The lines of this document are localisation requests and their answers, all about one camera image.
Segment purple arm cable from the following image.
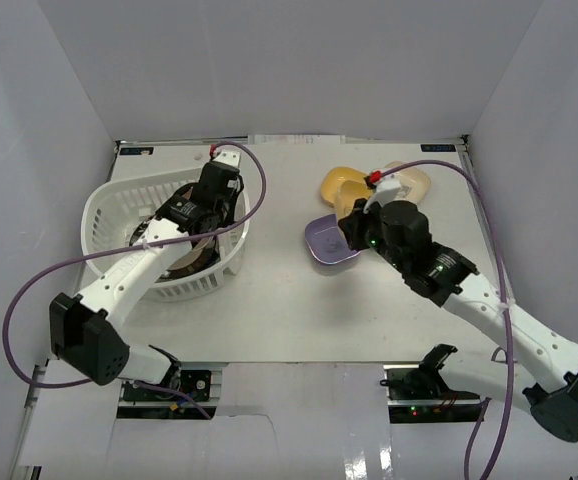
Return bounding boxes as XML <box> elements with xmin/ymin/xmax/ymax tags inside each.
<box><xmin>2</xmin><ymin>141</ymin><xmax>270</xmax><ymax>419</ymax></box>
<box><xmin>381</xmin><ymin>159</ymin><xmax>518</xmax><ymax>480</ymax></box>

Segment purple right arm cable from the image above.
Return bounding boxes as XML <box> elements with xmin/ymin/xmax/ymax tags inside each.
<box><xmin>381</xmin><ymin>159</ymin><xmax>518</xmax><ymax>480</ymax></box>

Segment round black rimmed plate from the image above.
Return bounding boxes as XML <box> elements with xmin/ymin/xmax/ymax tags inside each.
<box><xmin>128</xmin><ymin>215</ymin><xmax>216</xmax><ymax>283</ymax></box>

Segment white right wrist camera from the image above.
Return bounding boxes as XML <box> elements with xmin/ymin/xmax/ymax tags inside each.
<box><xmin>363</xmin><ymin>170</ymin><xmax>402</xmax><ymax>214</ymax></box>

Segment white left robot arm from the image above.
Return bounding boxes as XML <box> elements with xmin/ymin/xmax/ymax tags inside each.
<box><xmin>49</xmin><ymin>160</ymin><xmax>244</xmax><ymax>399</ymax></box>

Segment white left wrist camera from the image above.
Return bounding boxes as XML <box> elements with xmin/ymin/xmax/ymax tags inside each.
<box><xmin>210</xmin><ymin>145</ymin><xmax>241</xmax><ymax>170</ymax></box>

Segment cream square panda dish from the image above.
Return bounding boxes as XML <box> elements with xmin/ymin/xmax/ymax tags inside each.
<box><xmin>386</xmin><ymin>167</ymin><xmax>431</xmax><ymax>205</ymax></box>

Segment yellow square panda dish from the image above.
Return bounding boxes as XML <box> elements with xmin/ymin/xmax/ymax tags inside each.
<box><xmin>320</xmin><ymin>166</ymin><xmax>372</xmax><ymax>207</ymax></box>

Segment papers at table back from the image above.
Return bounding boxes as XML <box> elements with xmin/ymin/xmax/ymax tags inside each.
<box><xmin>247</xmin><ymin>134</ymin><xmax>346</xmax><ymax>145</ymax></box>

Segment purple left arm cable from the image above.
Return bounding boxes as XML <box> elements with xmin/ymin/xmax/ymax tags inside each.
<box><xmin>2</xmin><ymin>141</ymin><xmax>270</xmax><ymax>419</ymax></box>

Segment brown square panda dish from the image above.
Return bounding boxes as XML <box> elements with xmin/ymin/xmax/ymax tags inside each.
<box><xmin>183</xmin><ymin>237</ymin><xmax>217</xmax><ymax>275</ymax></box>

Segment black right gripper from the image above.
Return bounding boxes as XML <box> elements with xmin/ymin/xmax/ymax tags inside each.
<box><xmin>338</xmin><ymin>196</ymin><xmax>408</xmax><ymax>275</ymax></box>

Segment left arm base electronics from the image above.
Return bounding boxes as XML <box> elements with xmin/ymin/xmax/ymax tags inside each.
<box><xmin>116</xmin><ymin>370</ymin><xmax>218</xmax><ymax>420</ymax></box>

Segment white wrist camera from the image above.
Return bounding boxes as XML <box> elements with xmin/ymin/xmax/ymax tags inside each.
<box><xmin>210</xmin><ymin>145</ymin><xmax>241</xmax><ymax>170</ymax></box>
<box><xmin>363</xmin><ymin>170</ymin><xmax>402</xmax><ymax>214</ymax></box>

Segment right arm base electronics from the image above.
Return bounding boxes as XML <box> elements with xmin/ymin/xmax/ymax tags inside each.
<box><xmin>380</xmin><ymin>363</ymin><xmax>483</xmax><ymax>425</ymax></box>

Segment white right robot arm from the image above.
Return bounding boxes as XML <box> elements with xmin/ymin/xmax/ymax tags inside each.
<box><xmin>338</xmin><ymin>199</ymin><xmax>578</xmax><ymax>443</ymax></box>

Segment purple square panda dish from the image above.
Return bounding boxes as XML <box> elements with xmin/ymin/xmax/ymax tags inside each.
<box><xmin>304</xmin><ymin>214</ymin><xmax>359</xmax><ymax>266</ymax></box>

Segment white plastic dish bin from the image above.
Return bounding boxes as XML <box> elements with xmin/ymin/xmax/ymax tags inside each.
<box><xmin>81</xmin><ymin>167</ymin><xmax>250</xmax><ymax>302</ymax></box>

